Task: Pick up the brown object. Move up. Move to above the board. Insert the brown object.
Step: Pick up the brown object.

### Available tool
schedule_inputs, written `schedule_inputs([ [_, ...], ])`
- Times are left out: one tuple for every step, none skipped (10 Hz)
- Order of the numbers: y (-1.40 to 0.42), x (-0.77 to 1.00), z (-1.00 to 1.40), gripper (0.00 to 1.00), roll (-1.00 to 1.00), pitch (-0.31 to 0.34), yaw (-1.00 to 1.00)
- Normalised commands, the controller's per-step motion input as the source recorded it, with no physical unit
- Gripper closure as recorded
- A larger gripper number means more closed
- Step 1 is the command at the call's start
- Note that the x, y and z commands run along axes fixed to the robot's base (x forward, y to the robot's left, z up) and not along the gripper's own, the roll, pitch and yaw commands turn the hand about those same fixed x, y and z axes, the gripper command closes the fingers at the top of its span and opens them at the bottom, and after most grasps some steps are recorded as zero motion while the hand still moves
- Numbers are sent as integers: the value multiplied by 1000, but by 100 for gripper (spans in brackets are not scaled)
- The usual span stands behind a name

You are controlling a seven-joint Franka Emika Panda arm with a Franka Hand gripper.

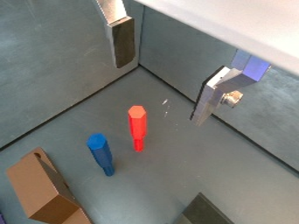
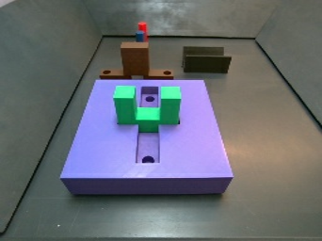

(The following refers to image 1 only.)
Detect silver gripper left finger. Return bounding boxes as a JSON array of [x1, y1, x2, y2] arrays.
[[94, 0, 137, 68]]

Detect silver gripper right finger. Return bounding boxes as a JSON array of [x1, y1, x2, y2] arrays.
[[191, 49, 271, 125]]

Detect brown T-shaped block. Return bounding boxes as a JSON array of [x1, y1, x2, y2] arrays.
[[7, 148, 94, 224]]

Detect purple base board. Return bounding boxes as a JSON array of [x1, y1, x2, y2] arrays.
[[0, 214, 6, 224]]

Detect red hexagonal peg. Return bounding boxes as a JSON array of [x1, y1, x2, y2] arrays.
[[129, 105, 147, 152]]

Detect blue hexagonal peg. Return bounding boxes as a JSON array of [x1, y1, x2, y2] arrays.
[[87, 133, 115, 177]]

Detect dark grey bracket block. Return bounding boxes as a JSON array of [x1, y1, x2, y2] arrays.
[[174, 192, 235, 224]]

